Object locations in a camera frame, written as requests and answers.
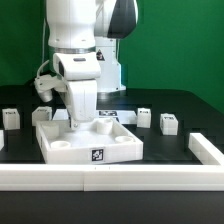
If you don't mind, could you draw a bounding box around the white cable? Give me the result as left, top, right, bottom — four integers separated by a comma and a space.
41, 18, 48, 68

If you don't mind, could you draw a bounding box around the white tag sheet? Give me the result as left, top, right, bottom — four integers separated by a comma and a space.
53, 109, 137, 124

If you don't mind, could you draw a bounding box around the white square tabletop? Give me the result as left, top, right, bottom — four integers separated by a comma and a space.
36, 118, 143, 165

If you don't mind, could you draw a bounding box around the white block at left edge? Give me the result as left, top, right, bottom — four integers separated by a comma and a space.
0, 130, 4, 151

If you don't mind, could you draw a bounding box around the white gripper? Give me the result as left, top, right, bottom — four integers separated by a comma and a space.
53, 52, 101, 130

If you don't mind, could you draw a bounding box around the white L-shaped fence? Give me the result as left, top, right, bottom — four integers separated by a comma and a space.
0, 133, 224, 191

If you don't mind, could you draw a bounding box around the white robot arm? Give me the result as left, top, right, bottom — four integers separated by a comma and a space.
46, 0, 138, 129

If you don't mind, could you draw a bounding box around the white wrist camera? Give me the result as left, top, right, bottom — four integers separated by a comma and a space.
33, 60, 68, 103

